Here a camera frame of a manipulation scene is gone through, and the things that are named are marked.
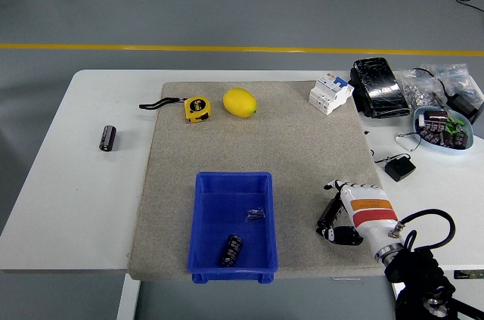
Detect black wrapped case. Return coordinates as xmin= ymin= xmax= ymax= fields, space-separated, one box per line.
xmin=348 ymin=57 xmax=412 ymax=120

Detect black table control panel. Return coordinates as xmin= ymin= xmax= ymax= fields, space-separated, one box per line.
xmin=452 ymin=269 xmax=484 ymax=281

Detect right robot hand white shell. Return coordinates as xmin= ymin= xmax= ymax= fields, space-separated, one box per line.
xmin=316 ymin=179 xmax=402 ymax=256

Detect blue plastic box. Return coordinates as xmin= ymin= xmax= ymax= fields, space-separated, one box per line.
xmin=188 ymin=170 xmax=280 ymax=284

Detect green plastic parts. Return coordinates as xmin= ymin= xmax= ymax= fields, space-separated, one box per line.
xmin=444 ymin=117 xmax=467 ymax=134

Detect white circuit breaker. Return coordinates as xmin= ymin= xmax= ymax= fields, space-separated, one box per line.
xmin=308 ymin=73 xmax=355 ymax=116

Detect clear bag of nuts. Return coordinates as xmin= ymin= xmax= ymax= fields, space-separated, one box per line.
xmin=399 ymin=69 xmax=445 ymax=109

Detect light blue bowl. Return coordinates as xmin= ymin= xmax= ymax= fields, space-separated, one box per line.
xmin=412 ymin=106 xmax=475 ymax=155

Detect yellow tape measure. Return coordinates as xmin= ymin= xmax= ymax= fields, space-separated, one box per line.
xmin=138 ymin=95 xmax=213 ymax=125

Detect large black power adapter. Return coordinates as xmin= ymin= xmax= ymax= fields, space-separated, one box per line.
xmin=445 ymin=92 xmax=484 ymax=124

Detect small black power adapter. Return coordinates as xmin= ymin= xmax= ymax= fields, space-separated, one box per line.
xmin=372 ymin=154 xmax=417 ymax=183

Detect clear bag of screws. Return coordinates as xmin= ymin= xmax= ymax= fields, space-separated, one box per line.
xmin=421 ymin=63 xmax=476 ymax=98

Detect thin wire loop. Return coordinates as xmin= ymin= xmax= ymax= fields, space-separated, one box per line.
xmin=395 ymin=132 xmax=423 ymax=153

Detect small metal clips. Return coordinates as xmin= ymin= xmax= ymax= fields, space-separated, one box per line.
xmin=244 ymin=205 xmax=266 ymax=222

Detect yellow lemon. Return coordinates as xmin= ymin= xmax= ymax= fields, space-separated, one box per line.
xmin=222 ymin=87 xmax=258 ymax=119

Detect grey-brown mat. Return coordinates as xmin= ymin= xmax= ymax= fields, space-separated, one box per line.
xmin=127 ymin=81 xmax=406 ymax=281

